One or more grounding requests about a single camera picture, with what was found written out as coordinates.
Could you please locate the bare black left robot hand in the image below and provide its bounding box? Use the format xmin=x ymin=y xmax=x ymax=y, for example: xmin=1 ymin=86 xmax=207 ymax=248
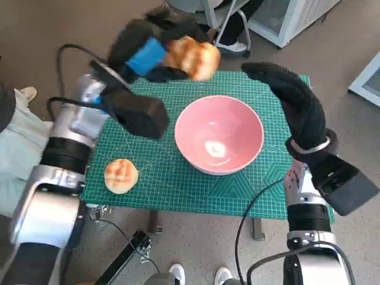
xmin=106 ymin=8 xmax=210 ymax=84

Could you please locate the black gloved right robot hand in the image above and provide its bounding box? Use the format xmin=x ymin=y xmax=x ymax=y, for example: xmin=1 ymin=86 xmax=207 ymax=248
xmin=240 ymin=61 xmax=328 ymax=150

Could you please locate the long toy bread loaf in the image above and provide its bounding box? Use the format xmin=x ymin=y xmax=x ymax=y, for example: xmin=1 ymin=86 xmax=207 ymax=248
xmin=164 ymin=35 xmax=221 ymax=82

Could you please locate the pink bowl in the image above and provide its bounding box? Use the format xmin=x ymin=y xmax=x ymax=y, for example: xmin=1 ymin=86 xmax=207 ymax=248
xmin=174 ymin=94 xmax=265 ymax=176

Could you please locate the round toy bread bun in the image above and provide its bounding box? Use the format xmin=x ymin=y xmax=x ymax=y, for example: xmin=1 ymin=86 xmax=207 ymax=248
xmin=103 ymin=158 xmax=140 ymax=195

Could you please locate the white cabinet with glass door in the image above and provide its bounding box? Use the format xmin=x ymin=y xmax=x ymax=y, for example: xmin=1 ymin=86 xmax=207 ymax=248
xmin=347 ymin=51 xmax=380 ymax=108

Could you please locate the grey office chair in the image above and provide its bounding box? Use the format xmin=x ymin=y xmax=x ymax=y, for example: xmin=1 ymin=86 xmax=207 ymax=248
xmin=161 ymin=0 xmax=251 ymax=59

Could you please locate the silver metal pole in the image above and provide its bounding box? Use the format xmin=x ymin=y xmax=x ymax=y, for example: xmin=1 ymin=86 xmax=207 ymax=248
xmin=213 ymin=0 xmax=239 ymax=49

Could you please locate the white cabinet with mesh side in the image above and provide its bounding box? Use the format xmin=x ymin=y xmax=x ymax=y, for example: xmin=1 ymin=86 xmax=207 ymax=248
xmin=247 ymin=0 xmax=343 ymax=50

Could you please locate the dark table leg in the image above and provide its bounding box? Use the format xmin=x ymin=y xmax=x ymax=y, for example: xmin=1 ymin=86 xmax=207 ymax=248
xmin=251 ymin=217 xmax=266 ymax=241
xmin=147 ymin=210 xmax=163 ymax=236

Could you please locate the green cutting mat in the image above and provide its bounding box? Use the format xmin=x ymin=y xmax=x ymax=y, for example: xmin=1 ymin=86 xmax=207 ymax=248
xmin=80 ymin=69 xmax=337 ymax=221

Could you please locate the person's foot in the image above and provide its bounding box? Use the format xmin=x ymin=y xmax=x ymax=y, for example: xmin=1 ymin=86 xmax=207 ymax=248
xmin=214 ymin=267 xmax=234 ymax=285
xmin=168 ymin=263 xmax=186 ymax=285

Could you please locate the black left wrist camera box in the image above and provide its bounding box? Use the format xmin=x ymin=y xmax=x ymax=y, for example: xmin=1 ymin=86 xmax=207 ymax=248
xmin=90 ymin=60 xmax=171 ymax=141

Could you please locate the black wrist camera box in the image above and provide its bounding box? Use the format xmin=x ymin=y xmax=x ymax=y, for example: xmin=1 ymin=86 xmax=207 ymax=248
xmin=90 ymin=60 xmax=171 ymax=141
xmin=311 ymin=154 xmax=380 ymax=217

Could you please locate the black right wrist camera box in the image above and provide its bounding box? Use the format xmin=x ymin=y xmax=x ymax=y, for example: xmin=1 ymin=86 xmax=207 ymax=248
xmin=311 ymin=154 xmax=380 ymax=217

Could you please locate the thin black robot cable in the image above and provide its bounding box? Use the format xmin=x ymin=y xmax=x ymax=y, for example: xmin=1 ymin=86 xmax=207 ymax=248
xmin=235 ymin=177 xmax=288 ymax=283

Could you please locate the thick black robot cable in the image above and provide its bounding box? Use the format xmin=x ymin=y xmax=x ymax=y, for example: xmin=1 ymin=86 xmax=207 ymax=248
xmin=246 ymin=240 xmax=356 ymax=285

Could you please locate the thin black floor cable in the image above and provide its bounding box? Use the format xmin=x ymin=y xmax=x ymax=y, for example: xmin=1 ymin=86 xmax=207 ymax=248
xmin=88 ymin=207 xmax=163 ymax=274

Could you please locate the black metal rail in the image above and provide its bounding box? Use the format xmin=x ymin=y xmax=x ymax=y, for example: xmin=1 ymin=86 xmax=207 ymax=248
xmin=94 ymin=229 xmax=153 ymax=285

